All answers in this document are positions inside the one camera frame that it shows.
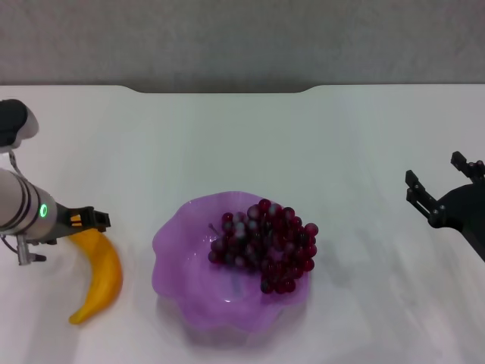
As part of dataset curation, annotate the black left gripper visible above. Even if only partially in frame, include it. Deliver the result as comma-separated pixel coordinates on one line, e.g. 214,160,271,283
55,205,113,240

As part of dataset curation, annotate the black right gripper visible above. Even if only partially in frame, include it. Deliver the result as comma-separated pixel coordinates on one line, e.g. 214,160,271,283
404,150,485,263

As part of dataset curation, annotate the yellow banana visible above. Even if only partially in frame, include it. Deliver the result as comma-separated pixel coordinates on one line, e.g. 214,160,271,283
67,230,124,326

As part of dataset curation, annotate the dark red grape bunch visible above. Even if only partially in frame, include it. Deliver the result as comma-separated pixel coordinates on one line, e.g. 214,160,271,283
207,197,319,296

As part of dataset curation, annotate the purple wavy plastic plate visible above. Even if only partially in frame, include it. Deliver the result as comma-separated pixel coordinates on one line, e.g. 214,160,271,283
151,190,315,336

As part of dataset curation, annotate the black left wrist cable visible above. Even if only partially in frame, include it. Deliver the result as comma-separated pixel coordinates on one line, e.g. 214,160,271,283
0,150,48,267

